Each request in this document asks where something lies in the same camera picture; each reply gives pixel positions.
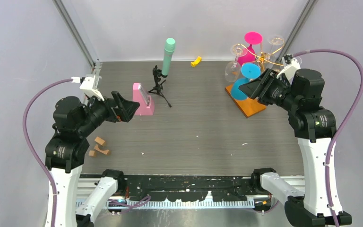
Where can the pink wine glass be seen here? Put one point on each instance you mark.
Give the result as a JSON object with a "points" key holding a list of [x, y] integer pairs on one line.
{"points": [[252, 38]]}

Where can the green microphone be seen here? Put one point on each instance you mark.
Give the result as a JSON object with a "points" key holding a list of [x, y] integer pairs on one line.
{"points": [[169, 49]]}

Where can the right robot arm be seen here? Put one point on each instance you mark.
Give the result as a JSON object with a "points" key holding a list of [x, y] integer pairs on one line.
{"points": [[314, 127]]}

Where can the smartphone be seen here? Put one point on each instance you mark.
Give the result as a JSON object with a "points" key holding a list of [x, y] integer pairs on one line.
{"points": [[144, 94]]}

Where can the yellow banana toy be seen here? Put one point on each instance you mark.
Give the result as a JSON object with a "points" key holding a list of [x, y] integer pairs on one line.
{"points": [[196, 61]]}

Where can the pink phone stand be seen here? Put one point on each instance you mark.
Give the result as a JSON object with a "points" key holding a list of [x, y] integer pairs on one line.
{"points": [[143, 109]]}

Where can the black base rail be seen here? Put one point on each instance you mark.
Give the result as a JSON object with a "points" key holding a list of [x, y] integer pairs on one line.
{"points": [[189, 187]]}

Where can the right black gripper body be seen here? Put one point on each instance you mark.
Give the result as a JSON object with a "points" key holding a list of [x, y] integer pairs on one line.
{"points": [[276, 91]]}

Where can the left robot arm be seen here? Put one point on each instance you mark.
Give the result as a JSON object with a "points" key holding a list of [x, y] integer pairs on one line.
{"points": [[65, 155]]}

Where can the clear tall wine glass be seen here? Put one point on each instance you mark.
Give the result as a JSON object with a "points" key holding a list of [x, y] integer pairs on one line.
{"points": [[277, 43]]}

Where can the gold wine glass rack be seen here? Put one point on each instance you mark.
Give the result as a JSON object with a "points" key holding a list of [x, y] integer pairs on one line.
{"points": [[261, 62]]}

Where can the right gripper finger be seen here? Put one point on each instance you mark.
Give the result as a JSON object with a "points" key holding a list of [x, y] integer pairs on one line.
{"points": [[258, 84], [247, 90]]}

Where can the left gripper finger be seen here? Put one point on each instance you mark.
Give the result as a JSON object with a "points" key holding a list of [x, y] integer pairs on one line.
{"points": [[127, 109], [115, 96]]}

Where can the small wooden block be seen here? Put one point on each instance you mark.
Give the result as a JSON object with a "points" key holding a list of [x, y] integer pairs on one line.
{"points": [[92, 153]]}

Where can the black tripod stand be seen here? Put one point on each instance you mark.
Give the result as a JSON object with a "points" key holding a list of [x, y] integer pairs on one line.
{"points": [[159, 80]]}

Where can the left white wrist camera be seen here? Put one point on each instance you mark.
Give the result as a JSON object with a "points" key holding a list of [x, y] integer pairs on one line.
{"points": [[89, 85]]}

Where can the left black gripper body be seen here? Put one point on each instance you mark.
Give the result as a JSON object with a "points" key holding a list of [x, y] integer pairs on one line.
{"points": [[99, 110]]}

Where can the blue wine glass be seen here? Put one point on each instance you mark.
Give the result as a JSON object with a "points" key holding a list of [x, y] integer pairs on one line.
{"points": [[249, 71]]}

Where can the orange wooden rack base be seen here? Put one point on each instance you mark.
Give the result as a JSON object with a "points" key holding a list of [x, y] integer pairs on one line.
{"points": [[248, 107]]}

